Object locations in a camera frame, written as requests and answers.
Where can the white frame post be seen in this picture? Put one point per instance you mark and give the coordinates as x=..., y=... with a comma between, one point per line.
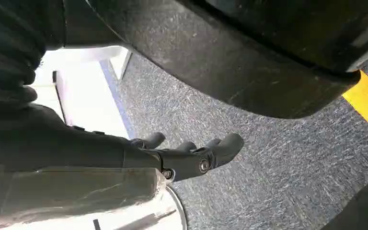
x=120, y=62

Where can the ribbed grey right arm sleeve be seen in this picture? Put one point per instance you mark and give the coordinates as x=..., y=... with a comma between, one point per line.
x=6, y=47

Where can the glossy grey block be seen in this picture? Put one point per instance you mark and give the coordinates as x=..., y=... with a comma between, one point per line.
x=69, y=190

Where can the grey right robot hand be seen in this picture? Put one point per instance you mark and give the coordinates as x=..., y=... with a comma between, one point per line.
x=203, y=57

